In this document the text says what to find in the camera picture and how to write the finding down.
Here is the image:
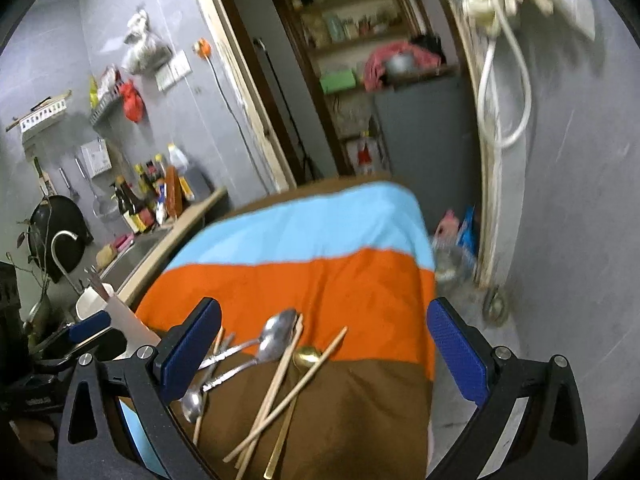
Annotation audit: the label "metal pot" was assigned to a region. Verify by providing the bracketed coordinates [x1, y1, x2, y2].
[385, 52, 416, 78]

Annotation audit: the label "white plastic wall rack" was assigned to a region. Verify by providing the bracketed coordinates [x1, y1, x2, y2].
[5, 91, 73, 133]

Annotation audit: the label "wooden shelf unit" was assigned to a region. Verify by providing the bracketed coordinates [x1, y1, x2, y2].
[265, 0, 451, 176]

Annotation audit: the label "large oil jug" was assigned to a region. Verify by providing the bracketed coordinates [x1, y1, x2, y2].
[167, 143, 212, 205]

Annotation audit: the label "hanging mesh strainer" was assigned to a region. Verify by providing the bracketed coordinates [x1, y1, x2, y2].
[75, 156, 113, 218]

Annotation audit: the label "red white snack packets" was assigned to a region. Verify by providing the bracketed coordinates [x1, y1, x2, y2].
[99, 66, 123, 98]

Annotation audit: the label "white hanging box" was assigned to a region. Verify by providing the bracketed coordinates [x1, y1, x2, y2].
[80, 139, 112, 178]

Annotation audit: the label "gold spoon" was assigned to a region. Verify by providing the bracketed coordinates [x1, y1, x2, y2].
[263, 345, 322, 478]

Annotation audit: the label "worn door frame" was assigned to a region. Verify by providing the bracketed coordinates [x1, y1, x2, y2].
[197, 0, 506, 291]

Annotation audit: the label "white sack red figure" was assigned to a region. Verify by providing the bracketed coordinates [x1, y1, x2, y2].
[352, 132, 381, 176]

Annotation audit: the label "white utensil holder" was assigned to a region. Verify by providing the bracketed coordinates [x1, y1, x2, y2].
[75, 282, 162, 361]

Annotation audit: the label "dry twig plant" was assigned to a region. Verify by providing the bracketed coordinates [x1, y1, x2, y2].
[5, 205, 56, 341]

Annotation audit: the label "clear plastic bottle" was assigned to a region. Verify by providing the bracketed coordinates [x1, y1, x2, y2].
[432, 240, 478, 286]

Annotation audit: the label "white hose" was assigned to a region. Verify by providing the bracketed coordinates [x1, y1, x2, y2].
[476, 15, 533, 148]

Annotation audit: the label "small silver spoon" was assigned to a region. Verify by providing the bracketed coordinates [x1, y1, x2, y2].
[181, 332, 236, 424]

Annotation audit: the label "hanging kitchen knife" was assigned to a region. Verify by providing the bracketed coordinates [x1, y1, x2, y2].
[32, 157, 53, 198]

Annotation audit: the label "grey wall shelf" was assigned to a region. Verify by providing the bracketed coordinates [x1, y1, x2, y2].
[89, 95, 126, 126]

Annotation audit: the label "steel sink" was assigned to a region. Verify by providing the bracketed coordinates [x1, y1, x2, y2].
[102, 232, 171, 281]

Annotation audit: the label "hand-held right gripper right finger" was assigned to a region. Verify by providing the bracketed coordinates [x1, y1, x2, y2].
[426, 296, 588, 480]

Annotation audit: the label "red spice packet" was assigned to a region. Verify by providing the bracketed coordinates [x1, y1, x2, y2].
[165, 166, 182, 218]

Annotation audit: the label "pink packet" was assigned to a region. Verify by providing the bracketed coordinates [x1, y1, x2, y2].
[435, 210, 460, 241]

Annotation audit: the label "blue orange brown striped cloth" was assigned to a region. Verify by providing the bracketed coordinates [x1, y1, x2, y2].
[119, 180, 438, 480]

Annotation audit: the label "pink cloth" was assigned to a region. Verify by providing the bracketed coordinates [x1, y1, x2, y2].
[362, 42, 441, 92]

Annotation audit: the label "black wok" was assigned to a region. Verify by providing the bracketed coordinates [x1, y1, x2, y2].
[27, 195, 86, 283]

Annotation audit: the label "curved steel faucet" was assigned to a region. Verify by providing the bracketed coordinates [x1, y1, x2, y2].
[50, 230, 83, 296]

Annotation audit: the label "large dark sauce bottle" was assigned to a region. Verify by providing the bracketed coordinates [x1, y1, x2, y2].
[116, 176, 142, 235]

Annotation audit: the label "black bag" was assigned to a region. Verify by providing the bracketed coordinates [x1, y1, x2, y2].
[412, 34, 446, 68]

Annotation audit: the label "hanging metal spatula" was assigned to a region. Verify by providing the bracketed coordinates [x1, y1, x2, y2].
[59, 167, 80, 200]

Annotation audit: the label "wooden chopstick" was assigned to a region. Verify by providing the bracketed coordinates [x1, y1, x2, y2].
[193, 328, 225, 444]
[234, 312, 305, 480]
[223, 326, 348, 463]

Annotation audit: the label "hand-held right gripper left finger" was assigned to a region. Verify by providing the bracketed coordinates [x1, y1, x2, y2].
[57, 297, 223, 480]

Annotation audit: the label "white wall socket plate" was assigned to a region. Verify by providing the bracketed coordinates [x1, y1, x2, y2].
[154, 55, 192, 92]

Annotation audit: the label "red plastic bag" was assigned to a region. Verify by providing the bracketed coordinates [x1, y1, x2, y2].
[119, 80, 146, 123]

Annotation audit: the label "metal floor ring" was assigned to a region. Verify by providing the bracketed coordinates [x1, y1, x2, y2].
[482, 285, 511, 326]

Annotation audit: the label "green box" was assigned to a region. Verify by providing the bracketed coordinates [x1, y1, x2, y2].
[319, 70, 357, 95]

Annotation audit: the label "silver spoon textured handle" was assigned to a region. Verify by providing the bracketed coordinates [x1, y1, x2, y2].
[201, 332, 293, 395]

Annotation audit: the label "large silver spoon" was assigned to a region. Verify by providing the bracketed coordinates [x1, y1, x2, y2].
[199, 308, 299, 372]

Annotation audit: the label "clear hanging plastic bag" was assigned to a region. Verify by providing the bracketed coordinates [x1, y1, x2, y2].
[121, 9, 173, 76]

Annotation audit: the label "grey fridge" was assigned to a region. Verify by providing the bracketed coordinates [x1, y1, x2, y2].
[372, 72, 481, 221]

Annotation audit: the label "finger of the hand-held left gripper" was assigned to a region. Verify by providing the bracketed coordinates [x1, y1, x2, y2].
[30, 310, 128, 361]

